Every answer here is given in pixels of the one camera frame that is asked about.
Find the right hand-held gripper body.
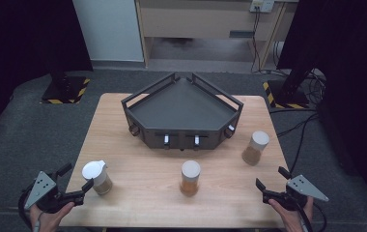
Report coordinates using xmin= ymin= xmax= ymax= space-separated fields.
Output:
xmin=262 ymin=174 xmax=330 ymax=212

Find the black stand with striped base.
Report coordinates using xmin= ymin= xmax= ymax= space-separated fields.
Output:
xmin=262 ymin=64 xmax=315 ymax=110
xmin=40 ymin=59 xmax=92 ymax=105

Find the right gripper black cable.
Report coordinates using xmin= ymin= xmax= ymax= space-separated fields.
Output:
xmin=296 ymin=202 xmax=328 ymax=232

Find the black floor cable bundle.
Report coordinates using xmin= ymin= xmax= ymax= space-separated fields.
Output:
xmin=268 ymin=42 xmax=328 ymax=175

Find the white power strip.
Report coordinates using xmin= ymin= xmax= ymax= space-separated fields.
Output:
xmin=249 ymin=0 xmax=275 ymax=14

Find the spice jar with spouted lid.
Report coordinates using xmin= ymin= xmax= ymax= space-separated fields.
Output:
xmin=81 ymin=159 xmax=114 ymax=196

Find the black power strip cable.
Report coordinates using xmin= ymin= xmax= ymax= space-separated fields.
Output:
xmin=250 ymin=9 xmax=264 ymax=73

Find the orange powder spice jar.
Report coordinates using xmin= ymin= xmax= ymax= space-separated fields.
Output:
xmin=180 ymin=159 xmax=202 ymax=197

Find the white panel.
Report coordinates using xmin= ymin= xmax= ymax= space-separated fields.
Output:
xmin=72 ymin=0 xmax=145 ymax=63

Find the person's right hand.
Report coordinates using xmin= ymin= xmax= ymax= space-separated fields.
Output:
xmin=268 ymin=196 xmax=315 ymax=232

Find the light wooden desk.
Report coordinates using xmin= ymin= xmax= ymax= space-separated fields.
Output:
xmin=134 ymin=0 xmax=298 ymax=71

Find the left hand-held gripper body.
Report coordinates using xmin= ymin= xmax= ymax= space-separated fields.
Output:
xmin=23 ymin=170 xmax=85 ymax=215

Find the black curtain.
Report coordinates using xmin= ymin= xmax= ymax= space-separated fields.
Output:
xmin=0 ymin=0 xmax=94 ymax=143
xmin=276 ymin=0 xmax=367 ymax=202

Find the person's left hand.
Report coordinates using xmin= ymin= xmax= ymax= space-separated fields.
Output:
xmin=29 ymin=201 xmax=75 ymax=232

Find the tan powder spice jar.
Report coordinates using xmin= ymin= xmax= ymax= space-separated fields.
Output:
xmin=241 ymin=130 xmax=270 ymax=167

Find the dark grey corner spice rack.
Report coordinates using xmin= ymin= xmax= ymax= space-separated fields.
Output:
xmin=121 ymin=72 xmax=244 ymax=152

